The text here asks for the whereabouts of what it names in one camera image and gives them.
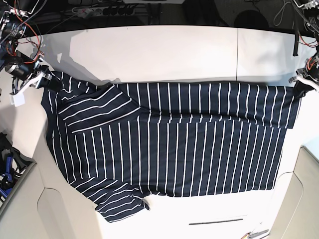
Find grey tool at bottom edge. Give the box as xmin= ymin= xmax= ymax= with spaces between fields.
xmin=241 ymin=223 xmax=270 ymax=239

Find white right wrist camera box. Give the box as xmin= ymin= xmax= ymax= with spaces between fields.
xmin=9 ymin=94 xmax=25 ymax=107

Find navy white striped T-shirt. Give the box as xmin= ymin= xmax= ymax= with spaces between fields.
xmin=41 ymin=72 xmax=301 ymax=223

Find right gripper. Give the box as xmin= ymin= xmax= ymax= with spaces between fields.
xmin=9 ymin=63 xmax=62 ymax=96

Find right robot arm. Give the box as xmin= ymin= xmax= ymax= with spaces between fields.
xmin=0 ymin=0 xmax=62 ymax=97

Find grey looped cable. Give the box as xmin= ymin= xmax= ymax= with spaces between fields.
xmin=273 ymin=0 xmax=295 ymax=27

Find table cable slot grommet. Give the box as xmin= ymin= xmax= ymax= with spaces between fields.
xmin=188 ymin=217 xmax=245 ymax=226

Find right beige chair back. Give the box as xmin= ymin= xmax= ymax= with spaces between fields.
xmin=261 ymin=147 xmax=319 ymax=239

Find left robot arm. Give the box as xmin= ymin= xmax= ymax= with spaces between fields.
xmin=289 ymin=0 xmax=319 ymax=99

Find left beige chair back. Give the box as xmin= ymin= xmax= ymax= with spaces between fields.
xmin=0 ymin=164 xmax=102 ymax=239

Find blue black items in bin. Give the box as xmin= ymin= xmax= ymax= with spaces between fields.
xmin=0 ymin=132 xmax=33 ymax=203

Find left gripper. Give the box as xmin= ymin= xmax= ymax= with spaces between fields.
xmin=289 ymin=67 xmax=319 ymax=99

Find beige chair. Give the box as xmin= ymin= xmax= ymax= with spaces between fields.
xmin=261 ymin=147 xmax=319 ymax=239
xmin=0 ymin=164 xmax=102 ymax=239

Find black braided cable sleeve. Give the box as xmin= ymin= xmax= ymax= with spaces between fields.
xmin=293 ymin=29 xmax=300 ymax=57

